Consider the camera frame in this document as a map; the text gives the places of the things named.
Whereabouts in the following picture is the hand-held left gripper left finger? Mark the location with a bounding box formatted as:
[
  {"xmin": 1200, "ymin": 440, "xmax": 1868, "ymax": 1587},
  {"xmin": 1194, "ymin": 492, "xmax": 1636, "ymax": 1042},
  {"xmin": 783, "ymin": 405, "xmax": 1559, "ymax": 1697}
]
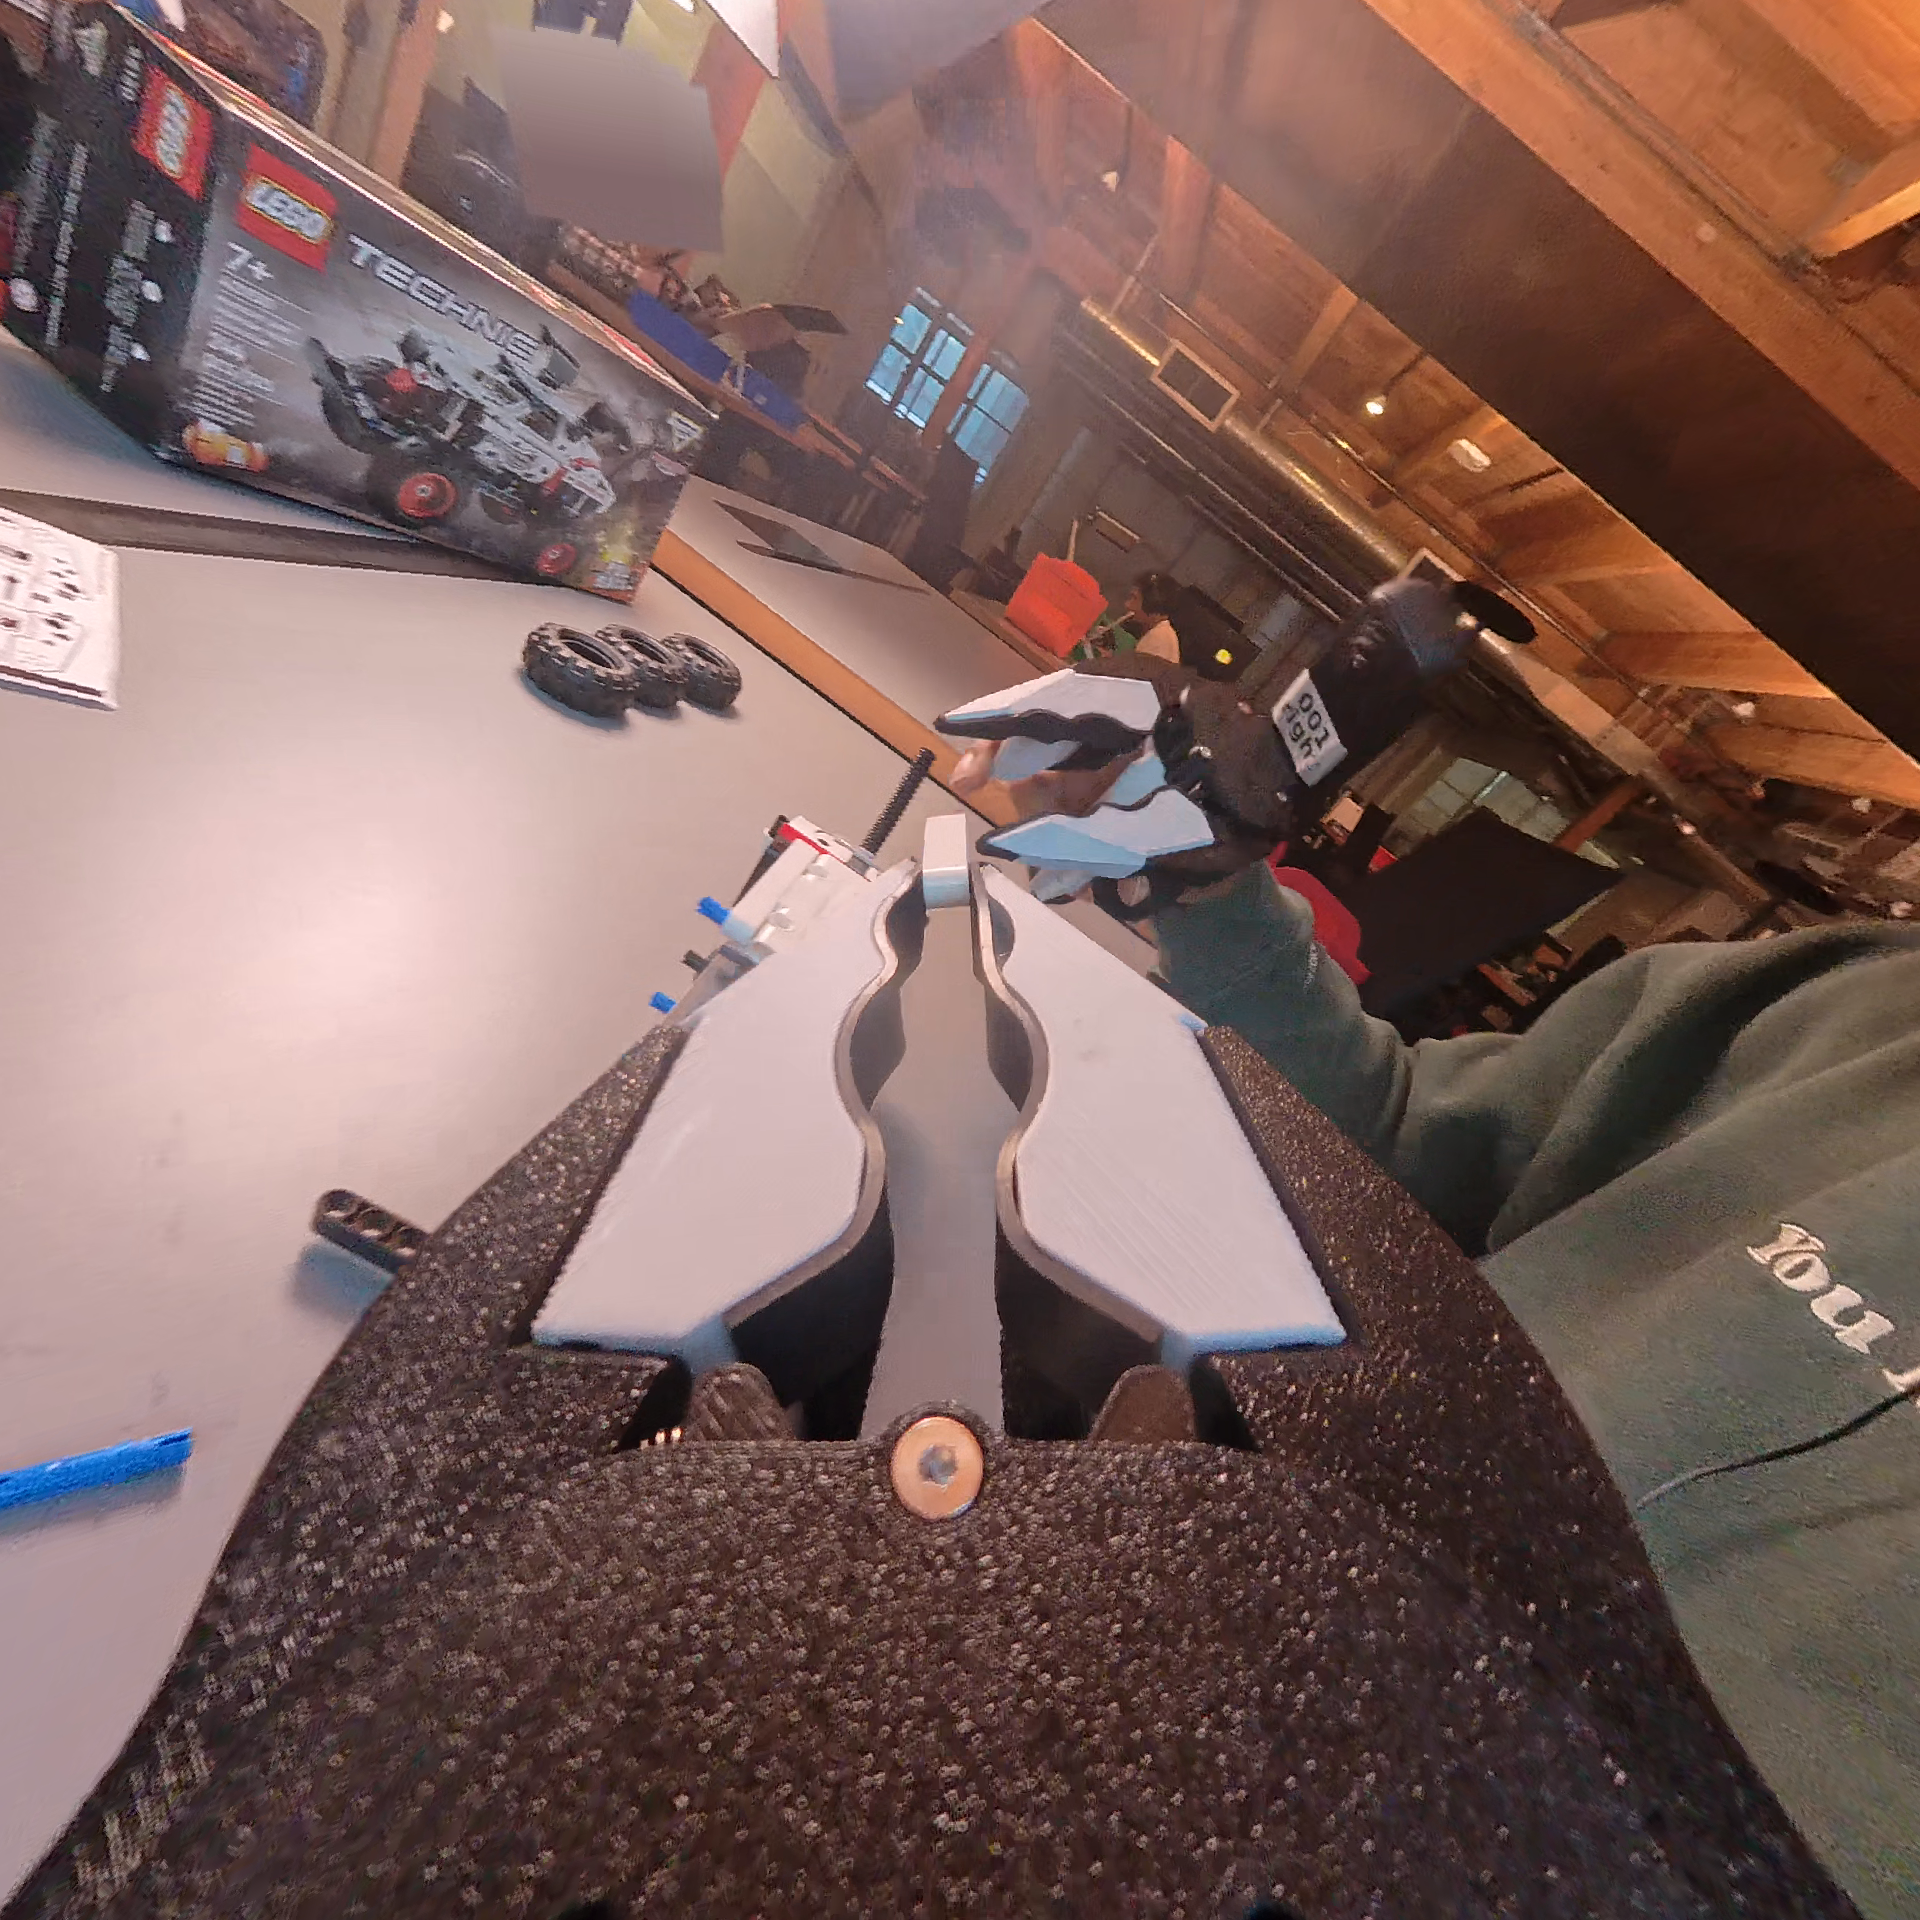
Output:
[{"xmin": 529, "ymin": 859, "xmax": 923, "ymax": 1347}]

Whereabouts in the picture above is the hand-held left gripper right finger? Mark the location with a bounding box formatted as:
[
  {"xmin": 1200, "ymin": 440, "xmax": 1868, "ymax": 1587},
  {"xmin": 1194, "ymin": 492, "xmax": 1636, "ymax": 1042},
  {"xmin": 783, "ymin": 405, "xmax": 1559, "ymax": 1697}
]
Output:
[{"xmin": 972, "ymin": 866, "xmax": 1351, "ymax": 1362}]

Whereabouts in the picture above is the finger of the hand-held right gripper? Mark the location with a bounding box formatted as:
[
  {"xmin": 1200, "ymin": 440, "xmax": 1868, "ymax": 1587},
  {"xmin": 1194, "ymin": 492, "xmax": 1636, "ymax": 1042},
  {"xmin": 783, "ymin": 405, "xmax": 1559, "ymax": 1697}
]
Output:
[
  {"xmin": 979, "ymin": 753, "xmax": 1219, "ymax": 904},
  {"xmin": 938, "ymin": 669, "xmax": 1169, "ymax": 786}
]

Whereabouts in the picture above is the toy truck chassis model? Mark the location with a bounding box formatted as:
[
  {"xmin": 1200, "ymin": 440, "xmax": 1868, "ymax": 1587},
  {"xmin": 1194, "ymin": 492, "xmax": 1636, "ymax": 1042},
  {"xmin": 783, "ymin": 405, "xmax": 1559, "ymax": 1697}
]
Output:
[{"xmin": 312, "ymin": 748, "xmax": 940, "ymax": 1256}]

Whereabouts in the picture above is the blue toy pin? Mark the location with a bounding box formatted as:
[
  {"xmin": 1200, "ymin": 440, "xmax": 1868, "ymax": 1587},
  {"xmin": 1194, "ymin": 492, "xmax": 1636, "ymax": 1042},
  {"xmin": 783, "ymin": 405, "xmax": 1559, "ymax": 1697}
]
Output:
[{"xmin": 0, "ymin": 1429, "xmax": 194, "ymax": 1513}]

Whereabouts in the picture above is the person's right forearm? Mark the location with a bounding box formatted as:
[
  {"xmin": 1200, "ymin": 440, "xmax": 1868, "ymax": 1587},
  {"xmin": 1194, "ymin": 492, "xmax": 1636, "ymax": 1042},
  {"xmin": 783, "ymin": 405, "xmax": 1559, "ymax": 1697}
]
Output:
[{"xmin": 1152, "ymin": 857, "xmax": 1594, "ymax": 1261}]

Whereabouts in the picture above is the wood-edged grey desk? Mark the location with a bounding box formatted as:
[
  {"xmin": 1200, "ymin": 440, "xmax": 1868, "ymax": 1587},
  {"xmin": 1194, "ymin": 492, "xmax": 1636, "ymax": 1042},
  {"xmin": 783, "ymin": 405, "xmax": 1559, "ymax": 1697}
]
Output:
[{"xmin": 652, "ymin": 479, "xmax": 1143, "ymax": 841}]

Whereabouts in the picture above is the orange crate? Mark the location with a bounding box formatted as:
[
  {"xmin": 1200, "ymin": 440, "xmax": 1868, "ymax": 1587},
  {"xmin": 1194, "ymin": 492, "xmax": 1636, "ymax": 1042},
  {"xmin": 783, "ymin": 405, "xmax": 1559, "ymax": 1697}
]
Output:
[{"xmin": 1007, "ymin": 551, "xmax": 1113, "ymax": 653}]

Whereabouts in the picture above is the window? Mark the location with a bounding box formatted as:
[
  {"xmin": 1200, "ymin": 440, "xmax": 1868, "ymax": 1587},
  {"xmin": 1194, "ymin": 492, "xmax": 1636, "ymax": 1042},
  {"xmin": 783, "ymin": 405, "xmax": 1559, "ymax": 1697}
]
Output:
[{"xmin": 863, "ymin": 293, "xmax": 1028, "ymax": 483}]

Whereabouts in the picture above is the toy truck set box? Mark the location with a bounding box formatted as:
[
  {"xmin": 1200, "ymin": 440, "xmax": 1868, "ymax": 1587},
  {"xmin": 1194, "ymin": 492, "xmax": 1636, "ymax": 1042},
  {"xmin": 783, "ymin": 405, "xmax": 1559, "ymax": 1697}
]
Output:
[{"xmin": 0, "ymin": 0, "xmax": 721, "ymax": 602}]

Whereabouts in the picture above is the sticker sheet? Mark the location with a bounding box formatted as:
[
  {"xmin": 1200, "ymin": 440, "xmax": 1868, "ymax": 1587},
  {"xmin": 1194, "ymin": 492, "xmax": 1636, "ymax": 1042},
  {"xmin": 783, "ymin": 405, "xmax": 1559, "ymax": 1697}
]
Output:
[{"xmin": 0, "ymin": 507, "xmax": 121, "ymax": 711}]

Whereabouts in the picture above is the metal air duct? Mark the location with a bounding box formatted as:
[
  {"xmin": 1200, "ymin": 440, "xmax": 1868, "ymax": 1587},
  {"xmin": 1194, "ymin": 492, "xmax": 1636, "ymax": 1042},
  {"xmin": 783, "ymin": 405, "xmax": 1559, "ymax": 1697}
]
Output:
[{"xmin": 1080, "ymin": 293, "xmax": 1443, "ymax": 633}]

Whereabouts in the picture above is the thin black cable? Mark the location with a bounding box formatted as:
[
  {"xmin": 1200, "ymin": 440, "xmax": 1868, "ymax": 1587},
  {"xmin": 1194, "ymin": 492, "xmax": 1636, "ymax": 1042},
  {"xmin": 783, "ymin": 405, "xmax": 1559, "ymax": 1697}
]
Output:
[{"xmin": 1634, "ymin": 1388, "xmax": 1920, "ymax": 1506}]

